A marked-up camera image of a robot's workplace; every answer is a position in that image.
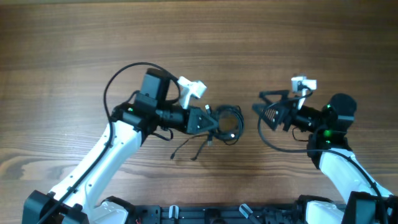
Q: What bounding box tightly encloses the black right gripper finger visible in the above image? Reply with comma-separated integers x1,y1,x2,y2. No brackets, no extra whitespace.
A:
252,103,285,131
259,90,290,105

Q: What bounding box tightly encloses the black cable bundle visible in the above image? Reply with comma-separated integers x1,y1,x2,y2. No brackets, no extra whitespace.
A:
170,104,245,161

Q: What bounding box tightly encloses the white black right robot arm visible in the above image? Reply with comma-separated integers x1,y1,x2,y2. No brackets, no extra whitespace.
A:
252,88,397,223

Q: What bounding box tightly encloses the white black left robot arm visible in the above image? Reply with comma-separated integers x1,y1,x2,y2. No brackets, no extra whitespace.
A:
22,68,218,223

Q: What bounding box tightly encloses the black right camera cable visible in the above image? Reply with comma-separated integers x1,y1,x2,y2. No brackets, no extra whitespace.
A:
257,83,389,224

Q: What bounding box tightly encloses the black camera cable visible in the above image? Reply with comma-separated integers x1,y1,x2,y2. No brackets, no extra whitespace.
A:
35,62,181,224
257,83,389,224

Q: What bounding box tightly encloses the black left camera cable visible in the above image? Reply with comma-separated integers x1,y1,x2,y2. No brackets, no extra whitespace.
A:
35,62,181,224

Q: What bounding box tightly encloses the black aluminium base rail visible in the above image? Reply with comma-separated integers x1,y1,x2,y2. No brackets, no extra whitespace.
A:
127,204,306,224

